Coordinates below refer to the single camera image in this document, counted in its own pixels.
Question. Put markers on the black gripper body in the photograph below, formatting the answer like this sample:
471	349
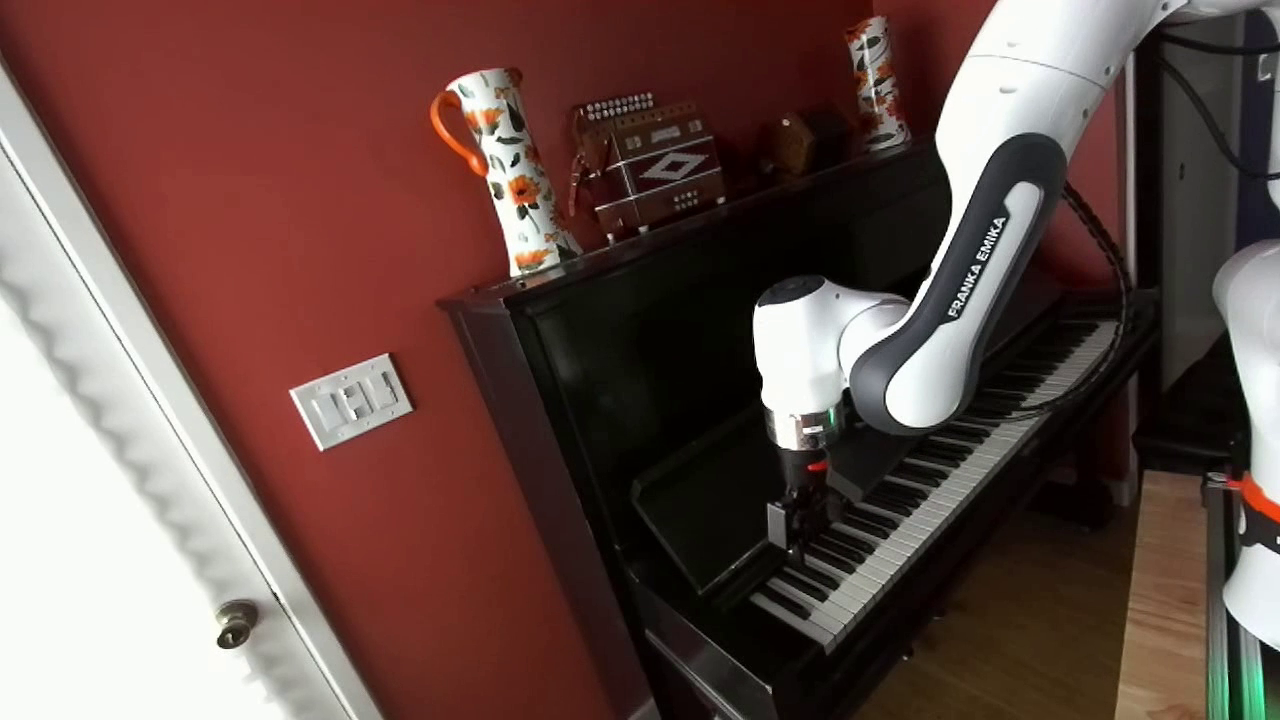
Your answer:
806	477

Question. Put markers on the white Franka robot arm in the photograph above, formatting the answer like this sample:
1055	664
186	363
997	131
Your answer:
1002	175

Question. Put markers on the black upright piano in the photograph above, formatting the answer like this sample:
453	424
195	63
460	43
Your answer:
640	375

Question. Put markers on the dark wooden metronome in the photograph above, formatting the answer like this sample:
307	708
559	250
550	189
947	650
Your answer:
789	146

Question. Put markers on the small floral vase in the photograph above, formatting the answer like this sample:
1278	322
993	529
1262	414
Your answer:
876	83

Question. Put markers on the metal door knob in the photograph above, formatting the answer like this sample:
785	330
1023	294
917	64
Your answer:
236	626

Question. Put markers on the white door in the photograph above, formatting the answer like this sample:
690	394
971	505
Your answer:
95	532

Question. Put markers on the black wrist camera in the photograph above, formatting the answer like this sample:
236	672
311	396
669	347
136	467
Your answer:
862	460

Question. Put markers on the white light switch plate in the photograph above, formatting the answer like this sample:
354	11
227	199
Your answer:
348	402

